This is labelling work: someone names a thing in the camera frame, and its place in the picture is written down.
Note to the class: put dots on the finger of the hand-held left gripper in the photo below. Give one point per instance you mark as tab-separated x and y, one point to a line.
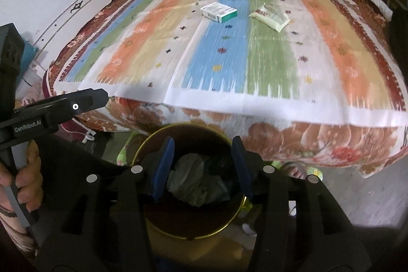
83	103

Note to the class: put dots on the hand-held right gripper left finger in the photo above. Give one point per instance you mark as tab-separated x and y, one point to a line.
162	170

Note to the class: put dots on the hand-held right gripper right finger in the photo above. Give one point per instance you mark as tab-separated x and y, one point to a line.
242	170

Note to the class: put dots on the white plastic package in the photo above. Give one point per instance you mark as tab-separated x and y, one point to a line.
191	182

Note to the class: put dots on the gold rimmed trash bin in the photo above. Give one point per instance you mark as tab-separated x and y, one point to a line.
191	224

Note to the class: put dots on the person's left forearm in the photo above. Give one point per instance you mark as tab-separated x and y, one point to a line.
9	227

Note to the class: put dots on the person's left hand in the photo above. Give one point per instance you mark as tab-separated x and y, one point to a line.
32	176

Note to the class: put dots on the teal object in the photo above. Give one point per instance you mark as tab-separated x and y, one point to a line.
30	55

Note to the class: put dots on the maroon cloth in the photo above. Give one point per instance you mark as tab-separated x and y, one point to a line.
70	128

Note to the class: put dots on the green floral garment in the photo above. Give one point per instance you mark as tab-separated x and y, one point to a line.
127	151

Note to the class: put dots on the person's foot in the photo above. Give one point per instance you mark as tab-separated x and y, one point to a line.
299	170

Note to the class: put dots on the striped colourful bed sheet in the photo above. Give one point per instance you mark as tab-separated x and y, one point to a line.
223	68

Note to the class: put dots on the cream sachet with red label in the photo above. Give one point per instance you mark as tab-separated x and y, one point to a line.
271	20

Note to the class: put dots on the white and green carton box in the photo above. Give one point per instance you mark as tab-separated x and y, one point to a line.
216	12

